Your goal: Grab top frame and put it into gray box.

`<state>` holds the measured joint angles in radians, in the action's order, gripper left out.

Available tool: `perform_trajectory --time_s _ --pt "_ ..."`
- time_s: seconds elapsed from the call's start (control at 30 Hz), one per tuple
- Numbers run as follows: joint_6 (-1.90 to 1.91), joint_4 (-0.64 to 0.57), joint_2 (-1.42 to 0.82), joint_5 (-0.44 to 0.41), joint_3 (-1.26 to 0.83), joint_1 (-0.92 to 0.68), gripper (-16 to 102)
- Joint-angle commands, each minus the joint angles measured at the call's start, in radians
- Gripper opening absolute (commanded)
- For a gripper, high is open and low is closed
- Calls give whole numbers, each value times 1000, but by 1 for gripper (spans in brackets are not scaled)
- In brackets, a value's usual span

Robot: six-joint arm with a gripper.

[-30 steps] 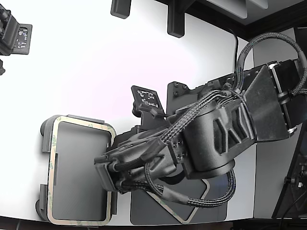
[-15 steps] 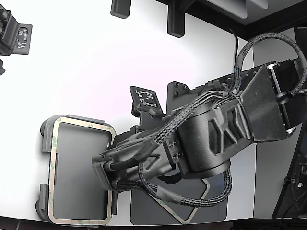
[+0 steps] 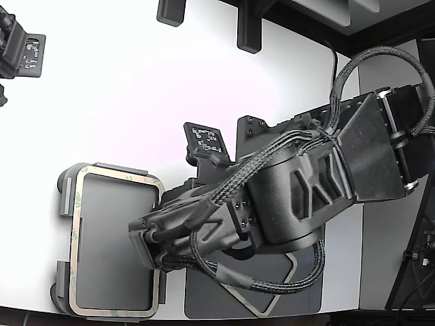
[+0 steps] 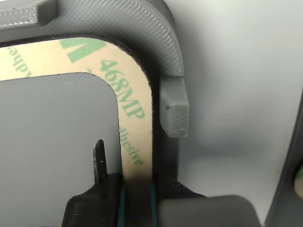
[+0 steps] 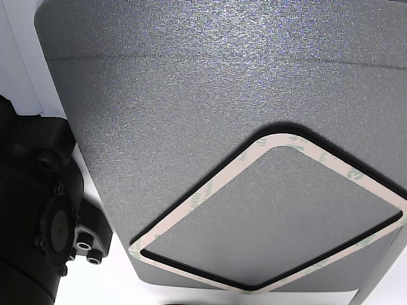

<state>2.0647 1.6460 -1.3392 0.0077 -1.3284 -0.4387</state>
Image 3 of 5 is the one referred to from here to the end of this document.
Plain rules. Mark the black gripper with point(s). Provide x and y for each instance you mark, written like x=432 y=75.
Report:
x=217 y=224

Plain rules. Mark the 468MP adhesive liner strip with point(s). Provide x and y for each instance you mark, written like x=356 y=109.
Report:
x=74 y=244

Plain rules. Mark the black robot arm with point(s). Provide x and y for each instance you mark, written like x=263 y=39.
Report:
x=306 y=203

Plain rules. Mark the gray plastic box with clips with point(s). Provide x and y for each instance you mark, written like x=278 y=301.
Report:
x=112 y=237

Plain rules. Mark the black fiducial marker plate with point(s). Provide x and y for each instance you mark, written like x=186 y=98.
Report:
x=34 y=56
x=207 y=141

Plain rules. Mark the long black table clamp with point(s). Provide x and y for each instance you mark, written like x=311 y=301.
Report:
x=249 y=30

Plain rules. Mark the short black table clamp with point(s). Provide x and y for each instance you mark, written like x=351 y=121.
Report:
x=171 y=12

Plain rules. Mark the black frame with adhesive liner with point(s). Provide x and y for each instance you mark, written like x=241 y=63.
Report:
x=243 y=299

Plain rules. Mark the black overhead frame structure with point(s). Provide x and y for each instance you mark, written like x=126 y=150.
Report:
x=340 y=34

